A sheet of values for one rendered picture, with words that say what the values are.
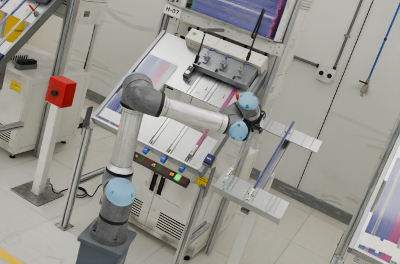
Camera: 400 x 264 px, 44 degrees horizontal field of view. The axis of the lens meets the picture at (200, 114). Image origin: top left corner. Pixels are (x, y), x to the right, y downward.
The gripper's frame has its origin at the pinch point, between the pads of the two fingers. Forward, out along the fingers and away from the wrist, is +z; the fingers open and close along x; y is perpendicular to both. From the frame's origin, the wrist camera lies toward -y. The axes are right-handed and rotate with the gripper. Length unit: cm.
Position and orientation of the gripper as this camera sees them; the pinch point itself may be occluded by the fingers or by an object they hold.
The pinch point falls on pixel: (254, 132)
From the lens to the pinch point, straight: 233.2
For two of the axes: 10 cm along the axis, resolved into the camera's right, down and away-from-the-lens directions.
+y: 4.8, -8.4, 2.4
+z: 2.1, 3.7, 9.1
